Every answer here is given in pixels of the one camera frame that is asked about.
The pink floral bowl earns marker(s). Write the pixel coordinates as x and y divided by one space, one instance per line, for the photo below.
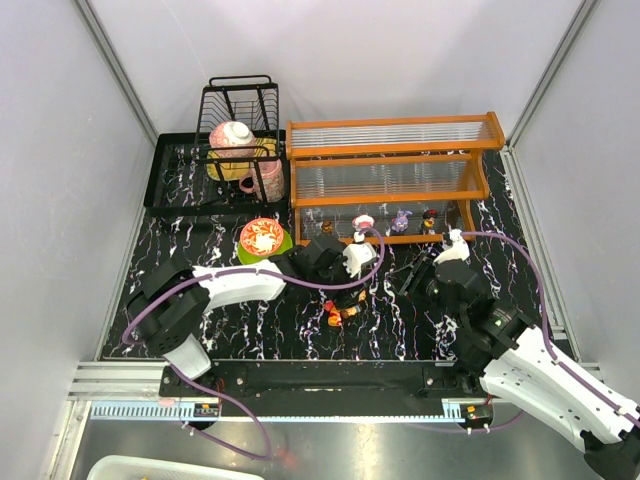
232 139

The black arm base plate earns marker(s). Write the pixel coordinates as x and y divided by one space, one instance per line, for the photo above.
430 379

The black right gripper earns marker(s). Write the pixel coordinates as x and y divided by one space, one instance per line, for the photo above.
409 279

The brown haired small toy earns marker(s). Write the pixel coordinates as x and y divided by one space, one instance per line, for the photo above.
327 227

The purple bunny toy figure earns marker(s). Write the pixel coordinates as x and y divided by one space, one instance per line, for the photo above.
400 223

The wooden tiered display shelf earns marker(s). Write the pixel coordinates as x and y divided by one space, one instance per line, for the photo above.
341 169

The orange patterned white bowl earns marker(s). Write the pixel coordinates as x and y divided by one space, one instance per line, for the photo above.
262 236

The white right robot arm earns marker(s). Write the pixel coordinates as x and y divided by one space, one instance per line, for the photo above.
502 351

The Snow White toy figure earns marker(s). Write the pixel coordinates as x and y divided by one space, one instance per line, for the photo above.
428 221

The black wire dish rack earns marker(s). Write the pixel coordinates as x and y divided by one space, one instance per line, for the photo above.
250 99

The black drain tray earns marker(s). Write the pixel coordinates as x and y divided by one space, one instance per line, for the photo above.
179 184

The pink floral mug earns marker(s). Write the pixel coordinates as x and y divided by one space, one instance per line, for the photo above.
265 180

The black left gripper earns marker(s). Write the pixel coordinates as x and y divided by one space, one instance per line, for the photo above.
347 292

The white plastic bin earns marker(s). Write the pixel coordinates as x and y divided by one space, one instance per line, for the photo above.
115 467

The lime green plate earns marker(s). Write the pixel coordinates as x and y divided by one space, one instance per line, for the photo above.
247 258

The yellow plate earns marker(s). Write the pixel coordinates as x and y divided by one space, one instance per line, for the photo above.
235 170

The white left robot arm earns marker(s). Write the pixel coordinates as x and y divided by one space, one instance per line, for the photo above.
173 300

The pink white lamb toy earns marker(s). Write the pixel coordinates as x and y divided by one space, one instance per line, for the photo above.
363 221

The yellow bear toy figure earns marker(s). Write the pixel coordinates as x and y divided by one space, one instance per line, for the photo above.
335 318

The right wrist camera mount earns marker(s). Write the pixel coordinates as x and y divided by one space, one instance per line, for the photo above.
455 248

